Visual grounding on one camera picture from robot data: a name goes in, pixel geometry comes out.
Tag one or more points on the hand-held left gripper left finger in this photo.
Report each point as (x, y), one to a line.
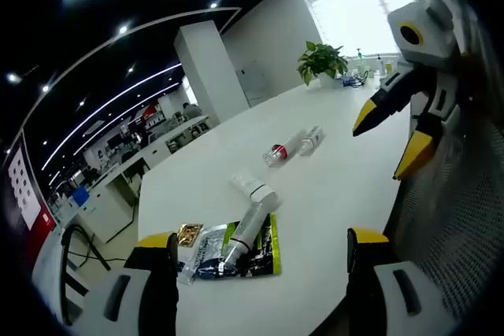
(157, 292)

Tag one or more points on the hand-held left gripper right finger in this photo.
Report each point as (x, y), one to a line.
(366, 292)

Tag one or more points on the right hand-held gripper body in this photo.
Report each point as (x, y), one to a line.
(429, 45)

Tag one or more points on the small gold sachet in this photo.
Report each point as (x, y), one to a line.
(189, 235)

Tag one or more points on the small skincare bottle dark label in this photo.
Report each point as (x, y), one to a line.
(311, 140)

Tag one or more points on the green black skincare sachet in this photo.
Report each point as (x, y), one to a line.
(267, 253)

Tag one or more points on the white skincare bottle red band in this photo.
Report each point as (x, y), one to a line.
(281, 151)

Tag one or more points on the silver skincare bottle clear cap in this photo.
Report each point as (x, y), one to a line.
(252, 220)

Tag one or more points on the green capped bottle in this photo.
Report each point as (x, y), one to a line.
(361, 62)

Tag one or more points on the blue storage box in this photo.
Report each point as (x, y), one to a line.
(80, 197)

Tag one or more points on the green potted plant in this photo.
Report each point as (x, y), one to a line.
(321, 58)

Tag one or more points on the large bright window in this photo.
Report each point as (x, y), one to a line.
(354, 5)

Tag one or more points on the grey mesh chair back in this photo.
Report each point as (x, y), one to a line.
(453, 214)

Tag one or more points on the white office desk row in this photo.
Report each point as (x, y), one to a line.
(110, 210)

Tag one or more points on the grey door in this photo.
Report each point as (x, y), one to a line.
(250, 80)

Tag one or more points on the red white display screen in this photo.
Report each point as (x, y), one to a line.
(23, 194)

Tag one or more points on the white square pillar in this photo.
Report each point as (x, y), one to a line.
(212, 76)

